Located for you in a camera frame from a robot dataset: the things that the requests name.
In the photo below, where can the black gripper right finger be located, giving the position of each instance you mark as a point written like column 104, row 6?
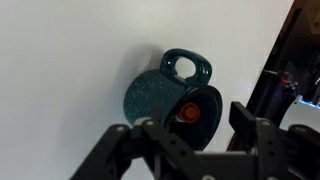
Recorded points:
column 279, row 154

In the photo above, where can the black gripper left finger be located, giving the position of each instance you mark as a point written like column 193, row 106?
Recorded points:
column 166, row 155

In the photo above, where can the orange white marker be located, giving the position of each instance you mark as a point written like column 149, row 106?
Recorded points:
column 189, row 113

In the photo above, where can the dark blue speckled mug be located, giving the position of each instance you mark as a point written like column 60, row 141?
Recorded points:
column 183, row 77

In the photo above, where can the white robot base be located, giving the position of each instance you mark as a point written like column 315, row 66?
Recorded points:
column 301, row 112

